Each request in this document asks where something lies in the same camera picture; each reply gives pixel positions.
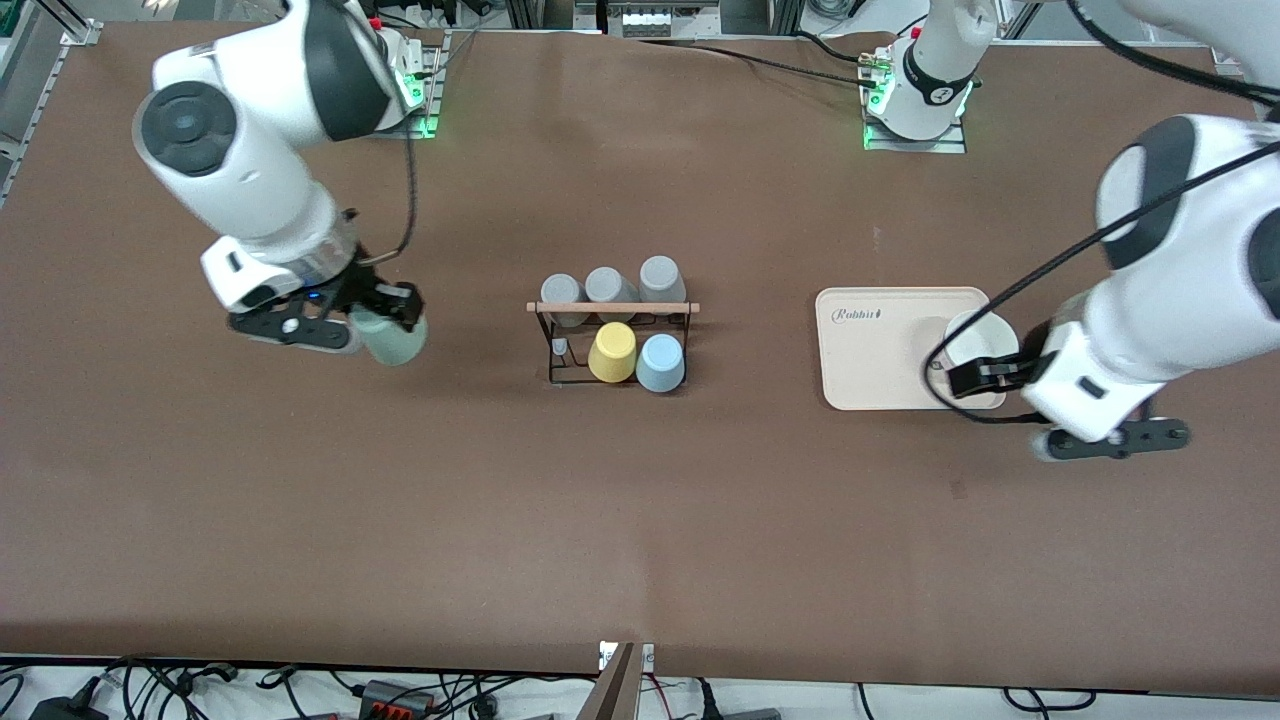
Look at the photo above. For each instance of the black power strip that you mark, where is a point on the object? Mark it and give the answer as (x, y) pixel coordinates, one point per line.
(398, 698)

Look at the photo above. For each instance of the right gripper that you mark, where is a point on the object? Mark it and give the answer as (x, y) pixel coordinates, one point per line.
(357, 289)

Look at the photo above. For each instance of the black power adapter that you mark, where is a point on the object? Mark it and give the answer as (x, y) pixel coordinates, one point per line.
(68, 708)

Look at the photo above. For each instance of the yellow cup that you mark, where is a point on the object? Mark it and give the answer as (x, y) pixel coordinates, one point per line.
(612, 355)

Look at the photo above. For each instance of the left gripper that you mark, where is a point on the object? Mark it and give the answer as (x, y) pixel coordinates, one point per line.
(1027, 370)

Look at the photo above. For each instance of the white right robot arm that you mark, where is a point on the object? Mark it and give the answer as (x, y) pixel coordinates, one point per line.
(250, 190)

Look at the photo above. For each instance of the grey connector box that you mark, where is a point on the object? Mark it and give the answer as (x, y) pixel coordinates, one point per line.
(647, 23)

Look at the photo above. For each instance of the white bowl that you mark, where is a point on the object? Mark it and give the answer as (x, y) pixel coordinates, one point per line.
(985, 335)

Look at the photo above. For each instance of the pale blue cup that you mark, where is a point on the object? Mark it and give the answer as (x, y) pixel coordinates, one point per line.
(660, 365)

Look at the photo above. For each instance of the grey cup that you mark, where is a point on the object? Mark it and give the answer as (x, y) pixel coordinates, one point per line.
(560, 289)
(606, 284)
(661, 274)

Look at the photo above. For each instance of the beige plastic tray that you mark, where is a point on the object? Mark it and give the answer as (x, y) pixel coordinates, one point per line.
(870, 360)

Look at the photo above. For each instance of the metal table corner bracket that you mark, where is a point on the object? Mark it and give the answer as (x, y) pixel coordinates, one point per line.
(1222, 55)
(82, 32)

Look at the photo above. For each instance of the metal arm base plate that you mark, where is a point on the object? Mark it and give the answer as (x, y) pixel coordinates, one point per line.
(430, 120)
(950, 145)

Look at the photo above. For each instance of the wooden camera post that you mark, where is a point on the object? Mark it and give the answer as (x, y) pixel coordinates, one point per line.
(612, 690)

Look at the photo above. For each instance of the pale green cup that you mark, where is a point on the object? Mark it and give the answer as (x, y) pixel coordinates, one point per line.
(395, 342)

